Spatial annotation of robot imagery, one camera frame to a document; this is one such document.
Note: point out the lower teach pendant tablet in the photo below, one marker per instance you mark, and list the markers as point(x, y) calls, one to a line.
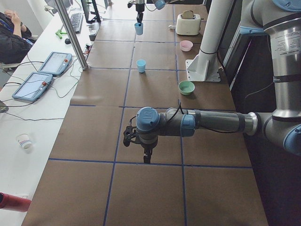
point(33, 87)

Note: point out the toast slice in toaster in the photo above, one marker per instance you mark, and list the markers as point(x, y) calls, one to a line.
point(188, 14)

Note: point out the mint green bowl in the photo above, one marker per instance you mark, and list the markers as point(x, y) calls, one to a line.
point(186, 87)

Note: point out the green plastic tool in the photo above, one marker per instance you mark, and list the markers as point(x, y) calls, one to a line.
point(60, 34)

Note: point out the black monitor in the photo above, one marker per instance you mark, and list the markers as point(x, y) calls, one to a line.
point(90, 11)

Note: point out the white paper cup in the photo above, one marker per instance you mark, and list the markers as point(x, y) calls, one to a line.
point(24, 141)

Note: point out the pink bowl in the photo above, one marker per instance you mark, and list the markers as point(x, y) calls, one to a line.
point(186, 45)

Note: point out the teach pendant tablet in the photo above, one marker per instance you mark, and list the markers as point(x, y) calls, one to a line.
point(56, 63)
point(33, 87)

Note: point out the black keyboard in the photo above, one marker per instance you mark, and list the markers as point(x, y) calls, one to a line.
point(76, 20)

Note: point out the black computer mouse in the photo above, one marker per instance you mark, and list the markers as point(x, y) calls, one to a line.
point(67, 41)

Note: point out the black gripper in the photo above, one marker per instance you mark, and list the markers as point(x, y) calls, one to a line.
point(147, 146)
point(140, 9)

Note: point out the seated person in black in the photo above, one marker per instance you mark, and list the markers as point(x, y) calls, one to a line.
point(15, 38)

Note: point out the cream toaster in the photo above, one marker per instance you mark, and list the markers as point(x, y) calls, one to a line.
point(188, 26)

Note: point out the aluminium frame post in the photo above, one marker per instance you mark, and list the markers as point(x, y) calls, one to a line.
point(72, 35)

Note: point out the red bottle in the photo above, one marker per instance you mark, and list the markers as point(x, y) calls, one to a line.
point(14, 203)

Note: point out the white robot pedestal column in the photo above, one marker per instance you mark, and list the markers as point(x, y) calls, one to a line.
point(204, 67)

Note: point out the upper teach pendant tablet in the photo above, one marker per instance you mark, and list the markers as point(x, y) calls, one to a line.
point(56, 63)

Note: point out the light blue cup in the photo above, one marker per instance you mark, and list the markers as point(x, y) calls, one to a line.
point(138, 28)
point(141, 65)

